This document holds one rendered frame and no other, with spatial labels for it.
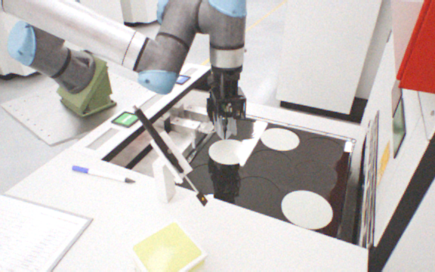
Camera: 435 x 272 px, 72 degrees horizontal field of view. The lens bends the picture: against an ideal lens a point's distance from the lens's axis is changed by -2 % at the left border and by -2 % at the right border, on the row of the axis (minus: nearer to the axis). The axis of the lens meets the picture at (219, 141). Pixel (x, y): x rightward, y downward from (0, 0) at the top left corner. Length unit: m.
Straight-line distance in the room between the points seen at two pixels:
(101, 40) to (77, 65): 0.49
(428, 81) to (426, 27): 0.05
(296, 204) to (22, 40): 0.86
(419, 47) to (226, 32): 0.37
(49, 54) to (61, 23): 0.43
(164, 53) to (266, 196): 0.36
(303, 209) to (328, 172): 0.14
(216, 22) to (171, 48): 0.10
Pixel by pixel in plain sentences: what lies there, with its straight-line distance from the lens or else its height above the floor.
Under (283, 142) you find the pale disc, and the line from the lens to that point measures 0.81.
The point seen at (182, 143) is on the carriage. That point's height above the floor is 0.88.
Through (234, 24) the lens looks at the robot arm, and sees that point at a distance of 0.62.
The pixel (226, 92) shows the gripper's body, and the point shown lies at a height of 1.06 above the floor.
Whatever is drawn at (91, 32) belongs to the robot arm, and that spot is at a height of 1.20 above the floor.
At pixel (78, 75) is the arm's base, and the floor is 0.96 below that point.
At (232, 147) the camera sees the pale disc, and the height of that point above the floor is 0.90.
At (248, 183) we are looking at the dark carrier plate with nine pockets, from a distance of 0.68.
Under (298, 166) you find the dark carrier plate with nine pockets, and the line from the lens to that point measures 0.74.
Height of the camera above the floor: 1.37
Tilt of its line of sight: 36 degrees down
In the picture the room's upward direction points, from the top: straight up
